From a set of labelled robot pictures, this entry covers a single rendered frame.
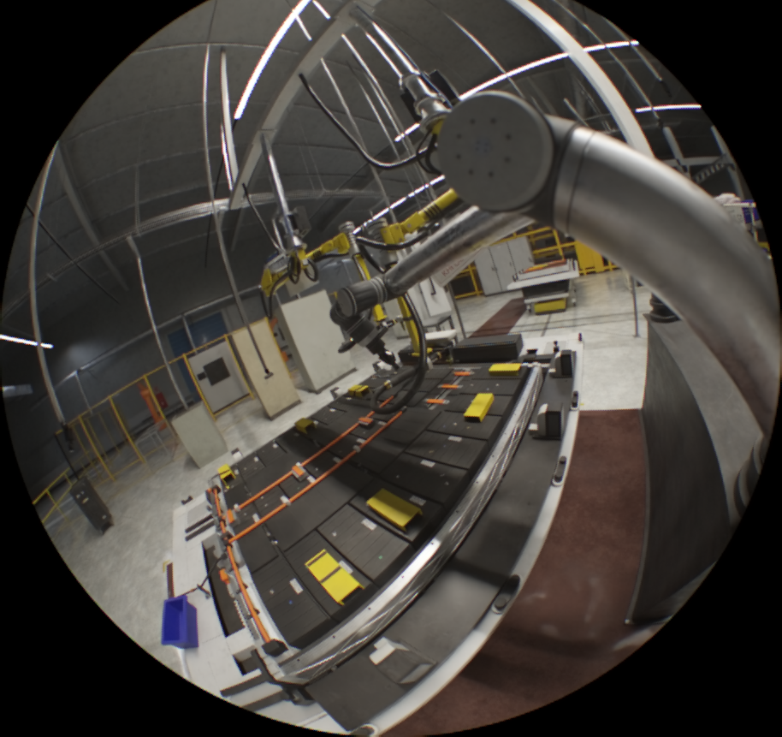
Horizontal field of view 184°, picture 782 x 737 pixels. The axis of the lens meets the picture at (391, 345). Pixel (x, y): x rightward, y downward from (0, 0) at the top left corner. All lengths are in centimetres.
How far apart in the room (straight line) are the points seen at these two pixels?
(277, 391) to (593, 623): 550
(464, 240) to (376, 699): 112
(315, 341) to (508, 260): 770
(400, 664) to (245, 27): 963
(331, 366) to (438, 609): 538
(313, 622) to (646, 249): 82
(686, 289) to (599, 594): 154
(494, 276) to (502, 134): 1013
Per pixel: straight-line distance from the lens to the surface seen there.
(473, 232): 59
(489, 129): 28
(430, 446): 93
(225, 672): 109
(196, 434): 501
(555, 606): 161
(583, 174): 26
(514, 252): 1000
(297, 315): 544
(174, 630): 130
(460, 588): 74
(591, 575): 168
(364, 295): 87
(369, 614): 66
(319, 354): 556
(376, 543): 72
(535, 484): 88
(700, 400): 126
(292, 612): 74
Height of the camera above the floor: 157
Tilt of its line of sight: 13 degrees down
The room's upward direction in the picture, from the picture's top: 20 degrees counter-clockwise
